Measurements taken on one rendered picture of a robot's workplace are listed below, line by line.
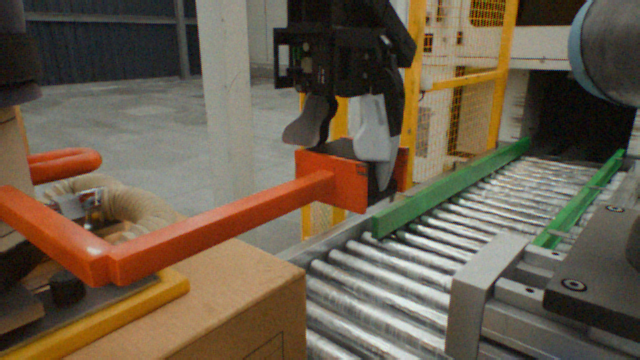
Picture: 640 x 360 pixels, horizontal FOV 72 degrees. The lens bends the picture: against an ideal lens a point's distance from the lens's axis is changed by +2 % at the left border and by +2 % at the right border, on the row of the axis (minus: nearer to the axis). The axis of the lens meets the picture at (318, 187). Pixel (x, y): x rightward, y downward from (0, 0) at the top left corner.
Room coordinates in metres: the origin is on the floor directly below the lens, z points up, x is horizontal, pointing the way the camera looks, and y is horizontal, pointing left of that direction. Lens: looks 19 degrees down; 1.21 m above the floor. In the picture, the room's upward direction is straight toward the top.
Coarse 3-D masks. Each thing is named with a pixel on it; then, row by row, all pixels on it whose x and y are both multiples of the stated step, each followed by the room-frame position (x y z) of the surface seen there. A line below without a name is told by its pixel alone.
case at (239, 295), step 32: (128, 224) 0.58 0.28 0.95; (192, 256) 0.49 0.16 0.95; (224, 256) 0.49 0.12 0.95; (256, 256) 0.49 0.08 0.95; (32, 288) 0.42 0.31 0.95; (192, 288) 0.42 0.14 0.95; (224, 288) 0.42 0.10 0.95; (256, 288) 0.42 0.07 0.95; (288, 288) 0.43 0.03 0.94; (160, 320) 0.36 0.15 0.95; (192, 320) 0.36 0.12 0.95; (224, 320) 0.36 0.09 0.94; (256, 320) 0.39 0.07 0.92; (288, 320) 0.43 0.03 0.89; (96, 352) 0.32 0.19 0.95; (128, 352) 0.32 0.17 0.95; (160, 352) 0.32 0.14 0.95; (192, 352) 0.33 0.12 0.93; (224, 352) 0.36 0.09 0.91; (256, 352) 0.39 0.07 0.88; (288, 352) 0.43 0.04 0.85
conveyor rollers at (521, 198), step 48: (480, 192) 1.85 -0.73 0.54; (528, 192) 1.82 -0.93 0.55; (576, 192) 1.84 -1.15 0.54; (384, 240) 1.34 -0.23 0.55; (432, 240) 1.34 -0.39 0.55; (480, 240) 1.38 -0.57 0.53; (384, 288) 1.05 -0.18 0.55; (432, 288) 1.05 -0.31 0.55; (336, 336) 0.89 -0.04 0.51; (432, 336) 0.84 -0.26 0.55
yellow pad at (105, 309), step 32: (64, 288) 0.35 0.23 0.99; (96, 288) 0.38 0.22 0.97; (128, 288) 0.38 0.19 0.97; (160, 288) 0.39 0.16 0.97; (64, 320) 0.33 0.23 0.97; (96, 320) 0.34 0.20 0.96; (128, 320) 0.35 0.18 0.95; (0, 352) 0.29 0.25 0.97; (32, 352) 0.30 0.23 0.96; (64, 352) 0.31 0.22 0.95
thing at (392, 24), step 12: (360, 0) 0.40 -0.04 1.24; (372, 0) 0.40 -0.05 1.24; (384, 0) 0.42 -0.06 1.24; (372, 12) 0.41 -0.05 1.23; (384, 12) 0.42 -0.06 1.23; (372, 24) 0.42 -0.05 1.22; (384, 24) 0.42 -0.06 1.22; (396, 24) 0.44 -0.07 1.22; (396, 36) 0.44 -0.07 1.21; (408, 36) 0.46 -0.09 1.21; (396, 48) 0.45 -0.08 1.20; (408, 48) 0.46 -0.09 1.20; (408, 60) 0.46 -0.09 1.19
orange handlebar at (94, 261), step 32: (32, 160) 0.45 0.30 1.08; (64, 160) 0.44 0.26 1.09; (96, 160) 0.46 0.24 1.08; (0, 192) 0.34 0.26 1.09; (288, 192) 0.35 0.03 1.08; (320, 192) 0.38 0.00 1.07; (32, 224) 0.28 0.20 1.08; (64, 224) 0.28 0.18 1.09; (192, 224) 0.28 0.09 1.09; (224, 224) 0.29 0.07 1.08; (256, 224) 0.32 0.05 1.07; (64, 256) 0.25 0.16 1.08; (96, 256) 0.24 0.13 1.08; (128, 256) 0.24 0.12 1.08; (160, 256) 0.25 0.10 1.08
